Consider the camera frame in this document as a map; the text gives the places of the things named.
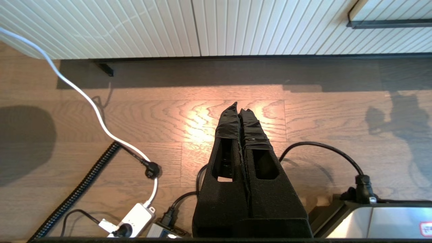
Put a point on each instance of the white fluted drawer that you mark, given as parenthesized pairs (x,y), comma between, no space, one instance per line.
(388,13)

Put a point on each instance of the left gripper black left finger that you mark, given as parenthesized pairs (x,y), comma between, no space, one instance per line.
(222,202)

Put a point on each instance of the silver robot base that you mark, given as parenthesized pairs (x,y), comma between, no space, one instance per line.
(388,219)

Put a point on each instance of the grey power adapter box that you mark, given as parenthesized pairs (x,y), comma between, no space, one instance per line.
(157,231)

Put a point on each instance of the white ribbed tv cabinet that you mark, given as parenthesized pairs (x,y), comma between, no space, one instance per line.
(135,27)

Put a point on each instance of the black angled power plug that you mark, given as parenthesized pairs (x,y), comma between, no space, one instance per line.
(152,170)

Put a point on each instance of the white power strip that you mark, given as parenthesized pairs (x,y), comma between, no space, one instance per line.
(135,217)

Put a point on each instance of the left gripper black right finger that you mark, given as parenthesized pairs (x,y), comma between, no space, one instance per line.
(276,206)

